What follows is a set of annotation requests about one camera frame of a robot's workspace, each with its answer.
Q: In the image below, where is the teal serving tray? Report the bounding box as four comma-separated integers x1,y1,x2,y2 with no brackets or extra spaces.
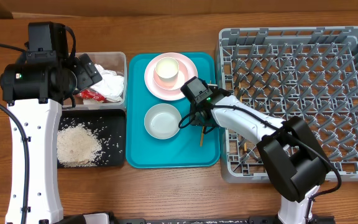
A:
126,54,221,169

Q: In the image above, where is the large pink plate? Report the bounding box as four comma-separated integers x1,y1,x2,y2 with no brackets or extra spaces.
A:
144,52,198,101

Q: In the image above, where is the grey bowl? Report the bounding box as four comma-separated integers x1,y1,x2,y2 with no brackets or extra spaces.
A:
144,103,181,140

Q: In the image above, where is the white cup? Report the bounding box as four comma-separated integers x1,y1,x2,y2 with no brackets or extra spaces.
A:
155,57,180,83

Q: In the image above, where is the white rice pile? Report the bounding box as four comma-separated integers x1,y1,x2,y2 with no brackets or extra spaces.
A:
57,123,124,167

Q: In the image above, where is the grey dishwasher rack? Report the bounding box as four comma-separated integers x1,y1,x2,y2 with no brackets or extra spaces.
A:
216,26,358,182

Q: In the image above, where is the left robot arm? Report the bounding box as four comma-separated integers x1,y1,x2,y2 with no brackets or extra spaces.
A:
0,51,102,223

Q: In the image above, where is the red snack wrapper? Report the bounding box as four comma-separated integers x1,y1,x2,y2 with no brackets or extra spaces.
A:
77,90,106,102

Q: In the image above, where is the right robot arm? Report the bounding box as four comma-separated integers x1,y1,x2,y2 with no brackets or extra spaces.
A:
181,83,333,223

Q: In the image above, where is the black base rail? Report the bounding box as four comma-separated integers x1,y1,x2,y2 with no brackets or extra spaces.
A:
63,211,335,224

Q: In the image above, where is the black rectangular tray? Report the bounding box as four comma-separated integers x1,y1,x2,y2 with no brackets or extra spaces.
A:
57,109,126,168

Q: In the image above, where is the white napkin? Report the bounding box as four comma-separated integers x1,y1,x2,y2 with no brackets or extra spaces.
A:
91,64,124,102

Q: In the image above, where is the clear plastic waste bin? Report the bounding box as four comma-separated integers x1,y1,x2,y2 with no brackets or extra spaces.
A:
75,52,127,110

